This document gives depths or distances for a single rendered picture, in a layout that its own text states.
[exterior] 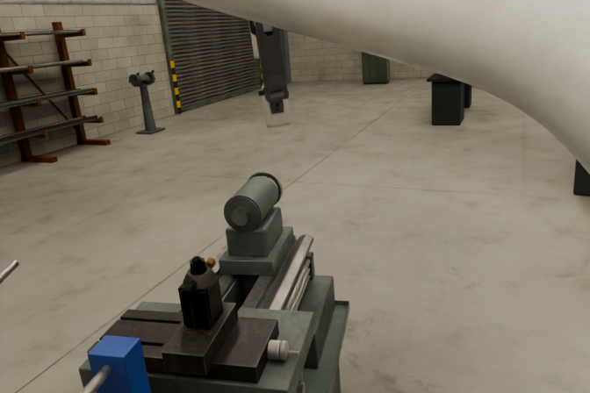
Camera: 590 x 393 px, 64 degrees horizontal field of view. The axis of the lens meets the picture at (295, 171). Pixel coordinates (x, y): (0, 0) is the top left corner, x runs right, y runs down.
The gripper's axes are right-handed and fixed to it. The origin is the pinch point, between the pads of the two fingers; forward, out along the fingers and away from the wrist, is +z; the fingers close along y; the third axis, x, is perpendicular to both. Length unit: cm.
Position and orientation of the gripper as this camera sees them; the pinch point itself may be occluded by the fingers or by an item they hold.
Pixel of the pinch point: (269, 82)
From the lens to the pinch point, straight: 65.9
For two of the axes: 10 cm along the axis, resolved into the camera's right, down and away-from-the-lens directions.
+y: 1.7, 8.0, -5.8
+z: 0.5, 5.8, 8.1
